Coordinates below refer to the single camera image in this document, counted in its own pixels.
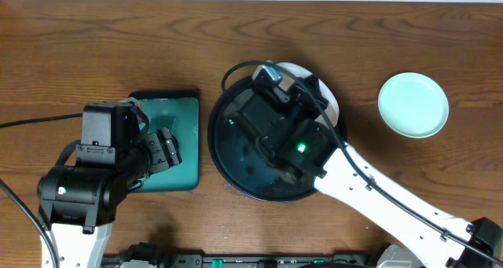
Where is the mint plate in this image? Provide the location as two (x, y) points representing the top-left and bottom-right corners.
(378, 72), (450, 138)

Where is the rectangular black water tray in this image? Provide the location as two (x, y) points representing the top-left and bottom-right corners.
(130, 90), (200, 193)

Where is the round black tray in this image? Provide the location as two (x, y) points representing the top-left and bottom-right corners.
(208, 77), (337, 202)

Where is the green yellow sponge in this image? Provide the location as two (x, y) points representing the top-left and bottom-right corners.
(149, 114), (178, 133)

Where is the white plate with stain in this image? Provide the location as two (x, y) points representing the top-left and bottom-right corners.
(278, 62), (340, 127)

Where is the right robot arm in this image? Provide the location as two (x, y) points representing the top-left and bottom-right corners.
(229, 75), (502, 267)

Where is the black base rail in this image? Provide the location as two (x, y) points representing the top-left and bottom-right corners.
(101, 255), (370, 268)

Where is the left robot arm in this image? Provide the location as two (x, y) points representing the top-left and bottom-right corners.
(38, 101), (182, 267)

